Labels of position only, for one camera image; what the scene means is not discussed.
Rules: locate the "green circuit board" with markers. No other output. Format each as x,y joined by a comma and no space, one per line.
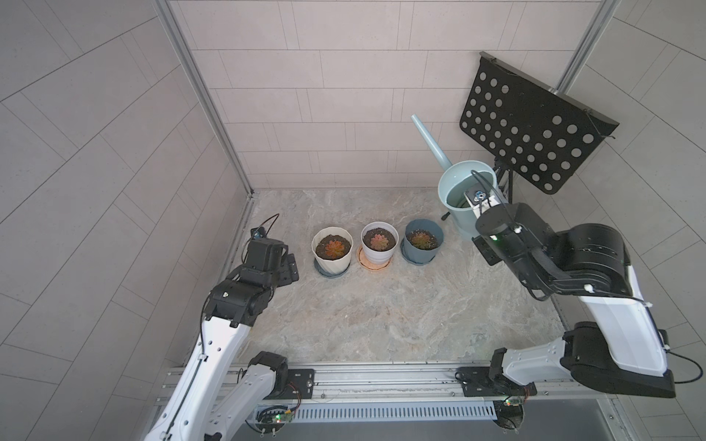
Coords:
509,414
272,419

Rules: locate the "cream ribbed plant pot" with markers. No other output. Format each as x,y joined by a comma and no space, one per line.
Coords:
333,268

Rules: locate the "green red succulent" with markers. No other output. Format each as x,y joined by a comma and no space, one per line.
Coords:
423,240

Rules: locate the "right green circuit board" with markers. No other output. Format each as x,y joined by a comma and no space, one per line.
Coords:
509,414

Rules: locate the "aluminium mounting rail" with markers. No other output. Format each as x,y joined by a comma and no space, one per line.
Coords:
336,383

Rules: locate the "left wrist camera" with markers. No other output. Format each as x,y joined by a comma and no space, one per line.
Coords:
258,233

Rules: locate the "pink succulent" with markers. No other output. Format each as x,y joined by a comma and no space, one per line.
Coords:
380,242

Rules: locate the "white ventilation grille strip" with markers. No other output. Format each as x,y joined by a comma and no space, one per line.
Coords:
388,412

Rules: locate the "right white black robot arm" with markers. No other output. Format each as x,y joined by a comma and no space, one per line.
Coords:
620,350

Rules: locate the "orange red succulent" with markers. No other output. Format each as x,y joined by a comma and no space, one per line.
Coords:
333,247

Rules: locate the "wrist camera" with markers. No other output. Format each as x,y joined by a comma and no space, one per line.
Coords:
258,233
479,200

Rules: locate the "terracotta pot saucer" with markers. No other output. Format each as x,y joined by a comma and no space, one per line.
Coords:
364,261

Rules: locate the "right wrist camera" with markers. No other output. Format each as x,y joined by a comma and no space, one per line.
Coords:
479,200

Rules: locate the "left green circuit board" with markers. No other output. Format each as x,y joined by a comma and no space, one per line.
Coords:
272,419

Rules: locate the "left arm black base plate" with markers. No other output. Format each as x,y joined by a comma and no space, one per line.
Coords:
298,384

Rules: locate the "black perforated music stand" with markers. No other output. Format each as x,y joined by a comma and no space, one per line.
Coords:
540,135

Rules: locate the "light blue watering can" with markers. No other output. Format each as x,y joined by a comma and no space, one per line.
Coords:
456,179

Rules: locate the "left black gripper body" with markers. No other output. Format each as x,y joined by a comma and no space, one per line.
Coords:
273,277

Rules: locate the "blue ribbed plant pot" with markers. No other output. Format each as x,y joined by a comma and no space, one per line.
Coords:
416,256

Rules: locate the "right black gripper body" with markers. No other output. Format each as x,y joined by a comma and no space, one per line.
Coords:
488,251

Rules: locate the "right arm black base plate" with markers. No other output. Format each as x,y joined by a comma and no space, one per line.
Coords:
479,381

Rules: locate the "white round plant pot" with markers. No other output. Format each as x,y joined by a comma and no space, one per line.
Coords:
379,227

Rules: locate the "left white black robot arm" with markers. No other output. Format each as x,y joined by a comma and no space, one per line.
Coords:
228,315

